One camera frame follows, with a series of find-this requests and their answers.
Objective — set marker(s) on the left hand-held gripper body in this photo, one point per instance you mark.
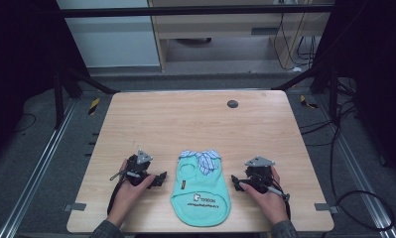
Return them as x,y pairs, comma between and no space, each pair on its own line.
136,168

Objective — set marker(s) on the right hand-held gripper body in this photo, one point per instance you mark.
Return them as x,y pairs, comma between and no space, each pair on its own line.
259,172

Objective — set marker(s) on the teal pet shirt striped collar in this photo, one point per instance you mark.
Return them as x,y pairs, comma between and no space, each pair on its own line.
200,195

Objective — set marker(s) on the person's left hand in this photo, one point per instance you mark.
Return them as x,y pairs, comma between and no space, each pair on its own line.
129,195

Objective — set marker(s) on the person's right hand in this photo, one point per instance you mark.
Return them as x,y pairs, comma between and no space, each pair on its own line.
268,203

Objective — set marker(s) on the grey round table grommet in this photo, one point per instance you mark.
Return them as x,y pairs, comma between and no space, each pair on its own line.
232,104

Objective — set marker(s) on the black yellow striped tape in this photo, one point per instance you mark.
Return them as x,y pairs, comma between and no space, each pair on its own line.
307,102
94,106

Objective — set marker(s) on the black metal stand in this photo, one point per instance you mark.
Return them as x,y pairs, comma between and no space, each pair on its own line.
58,99
332,92

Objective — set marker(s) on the white cabinet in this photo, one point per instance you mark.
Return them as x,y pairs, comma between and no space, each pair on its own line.
112,39

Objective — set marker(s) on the light wooden desk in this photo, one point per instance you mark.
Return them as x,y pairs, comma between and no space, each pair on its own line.
218,24

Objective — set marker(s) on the dark curtain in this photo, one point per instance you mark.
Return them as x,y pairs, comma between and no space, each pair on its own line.
23,59
370,66

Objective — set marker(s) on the grey metal table bracket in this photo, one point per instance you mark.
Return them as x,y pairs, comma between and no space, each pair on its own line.
325,207
75,207

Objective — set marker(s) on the aluminium floor rail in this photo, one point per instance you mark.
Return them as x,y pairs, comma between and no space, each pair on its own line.
361,175
36,168

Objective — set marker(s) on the black horizontal frame bar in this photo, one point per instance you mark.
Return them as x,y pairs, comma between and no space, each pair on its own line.
185,11

